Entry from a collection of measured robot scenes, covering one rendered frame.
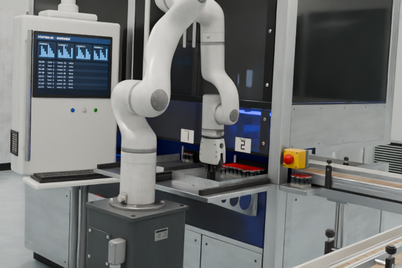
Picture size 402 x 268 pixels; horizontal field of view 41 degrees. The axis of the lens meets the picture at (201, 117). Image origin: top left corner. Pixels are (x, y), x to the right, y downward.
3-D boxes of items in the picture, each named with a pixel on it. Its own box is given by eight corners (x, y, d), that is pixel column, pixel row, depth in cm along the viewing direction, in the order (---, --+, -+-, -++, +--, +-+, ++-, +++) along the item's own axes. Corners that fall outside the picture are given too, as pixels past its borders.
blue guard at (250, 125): (32, 114, 358) (32, 87, 356) (268, 154, 223) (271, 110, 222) (30, 114, 357) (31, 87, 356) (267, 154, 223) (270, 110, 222)
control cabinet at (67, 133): (101, 163, 297) (106, 18, 291) (117, 169, 281) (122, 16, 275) (7, 169, 268) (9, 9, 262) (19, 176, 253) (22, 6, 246)
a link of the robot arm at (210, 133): (229, 129, 207) (228, 137, 207) (212, 127, 213) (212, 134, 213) (214, 130, 201) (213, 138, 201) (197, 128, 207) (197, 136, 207)
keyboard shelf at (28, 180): (103, 172, 283) (104, 167, 283) (128, 182, 261) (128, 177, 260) (16, 179, 258) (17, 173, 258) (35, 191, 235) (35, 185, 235)
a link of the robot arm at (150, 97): (138, 119, 190) (167, 124, 178) (112, 106, 182) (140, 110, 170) (188, -6, 199) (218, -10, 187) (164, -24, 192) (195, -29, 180)
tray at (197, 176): (227, 171, 246) (227, 163, 245) (273, 180, 228) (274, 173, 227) (171, 179, 221) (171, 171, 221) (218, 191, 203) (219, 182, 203)
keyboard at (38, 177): (109, 171, 272) (109, 167, 272) (122, 176, 261) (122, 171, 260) (29, 177, 249) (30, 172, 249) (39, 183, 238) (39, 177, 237)
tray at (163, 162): (179, 160, 271) (179, 153, 271) (218, 168, 253) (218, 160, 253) (125, 166, 247) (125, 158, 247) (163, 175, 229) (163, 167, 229)
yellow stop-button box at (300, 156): (292, 165, 222) (294, 147, 222) (307, 167, 217) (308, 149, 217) (282, 166, 217) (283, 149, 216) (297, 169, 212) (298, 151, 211)
